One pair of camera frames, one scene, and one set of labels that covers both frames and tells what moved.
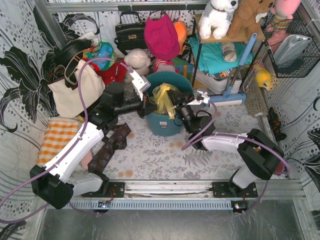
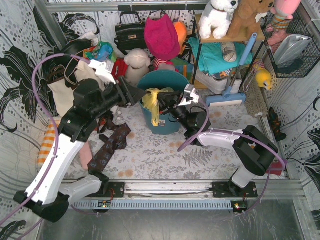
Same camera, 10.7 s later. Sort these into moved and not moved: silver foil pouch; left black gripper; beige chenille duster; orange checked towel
Moved: left black gripper
Not moved: orange checked towel; beige chenille duster; silver foil pouch
